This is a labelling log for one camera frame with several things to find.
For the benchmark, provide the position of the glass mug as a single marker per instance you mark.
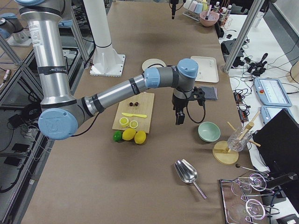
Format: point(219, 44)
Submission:
point(239, 139)

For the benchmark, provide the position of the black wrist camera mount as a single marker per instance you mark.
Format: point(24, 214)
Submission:
point(198, 95)

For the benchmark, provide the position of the metal scoop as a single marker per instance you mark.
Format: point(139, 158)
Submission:
point(188, 174)

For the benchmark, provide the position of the dark wooden tray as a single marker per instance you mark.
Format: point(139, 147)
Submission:
point(243, 209)

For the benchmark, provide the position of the black monitor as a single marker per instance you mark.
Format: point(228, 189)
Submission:
point(279, 140)

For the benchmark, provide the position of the blue teach pendant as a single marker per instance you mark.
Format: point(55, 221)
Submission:
point(271, 92)
point(268, 112)

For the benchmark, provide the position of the green lime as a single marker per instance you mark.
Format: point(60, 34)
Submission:
point(117, 136)

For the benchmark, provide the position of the aluminium frame post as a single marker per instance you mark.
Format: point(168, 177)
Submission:
point(255, 8)

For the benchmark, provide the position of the yellow cup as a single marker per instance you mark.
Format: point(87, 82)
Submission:
point(204, 5)

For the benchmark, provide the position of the wooden mug tree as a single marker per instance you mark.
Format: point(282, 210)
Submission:
point(227, 152)

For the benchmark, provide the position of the yellow plastic knife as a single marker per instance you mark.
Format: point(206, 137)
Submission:
point(134, 115)

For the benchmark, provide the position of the grey folded cloth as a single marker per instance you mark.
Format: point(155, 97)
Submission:
point(210, 92)

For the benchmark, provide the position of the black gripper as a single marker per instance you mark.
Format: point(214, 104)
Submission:
point(173, 9)
point(178, 103)

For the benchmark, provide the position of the pink cup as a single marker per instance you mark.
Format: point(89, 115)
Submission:
point(193, 6)

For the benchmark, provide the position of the cream round plate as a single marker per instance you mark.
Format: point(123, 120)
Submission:
point(153, 62)

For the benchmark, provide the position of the yellow lemon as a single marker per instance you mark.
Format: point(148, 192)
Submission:
point(128, 134)
point(140, 137)

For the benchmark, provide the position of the mint green bowl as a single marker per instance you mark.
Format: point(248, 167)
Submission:
point(209, 132)

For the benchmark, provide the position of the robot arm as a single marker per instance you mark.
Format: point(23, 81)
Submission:
point(62, 114)

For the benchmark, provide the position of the metal muddler stick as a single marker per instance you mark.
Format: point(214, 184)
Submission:
point(208, 12)

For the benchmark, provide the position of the white cup rack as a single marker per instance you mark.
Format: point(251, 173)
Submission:
point(191, 15)

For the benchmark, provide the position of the blue cup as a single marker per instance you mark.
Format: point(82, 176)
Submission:
point(198, 8)

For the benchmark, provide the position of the bamboo cutting board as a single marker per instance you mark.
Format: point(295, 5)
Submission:
point(146, 101)

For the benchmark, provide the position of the pink bowl with ice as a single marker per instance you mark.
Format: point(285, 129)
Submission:
point(213, 17)

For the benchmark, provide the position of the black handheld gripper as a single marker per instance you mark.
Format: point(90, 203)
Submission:
point(256, 68)

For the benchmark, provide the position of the lemon slice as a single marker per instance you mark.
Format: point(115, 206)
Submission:
point(124, 121)
point(133, 124)

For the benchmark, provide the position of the cream rectangular rabbit tray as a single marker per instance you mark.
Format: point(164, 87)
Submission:
point(207, 71)

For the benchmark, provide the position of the white camera post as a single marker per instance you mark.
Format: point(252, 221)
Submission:
point(106, 61)

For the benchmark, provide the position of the white cup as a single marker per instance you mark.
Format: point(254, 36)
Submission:
point(187, 4)

